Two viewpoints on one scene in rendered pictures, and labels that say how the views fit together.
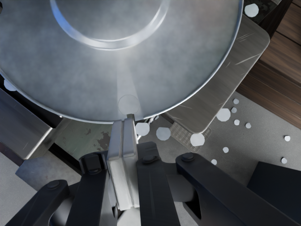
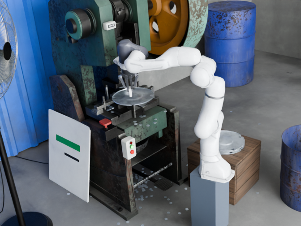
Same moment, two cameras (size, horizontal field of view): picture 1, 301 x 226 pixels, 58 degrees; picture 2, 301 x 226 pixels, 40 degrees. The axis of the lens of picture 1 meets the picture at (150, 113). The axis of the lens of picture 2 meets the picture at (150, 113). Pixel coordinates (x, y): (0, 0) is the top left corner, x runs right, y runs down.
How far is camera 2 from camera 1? 2.59 m
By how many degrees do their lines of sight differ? 60
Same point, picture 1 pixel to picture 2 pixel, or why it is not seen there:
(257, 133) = not seen: hidden behind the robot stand
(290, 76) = (198, 151)
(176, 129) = (157, 183)
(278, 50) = (194, 145)
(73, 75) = (124, 102)
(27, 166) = not seen: hidden behind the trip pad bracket
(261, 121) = not seen: hidden behind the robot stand
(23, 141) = (111, 117)
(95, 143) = (124, 125)
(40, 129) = (115, 116)
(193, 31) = (144, 99)
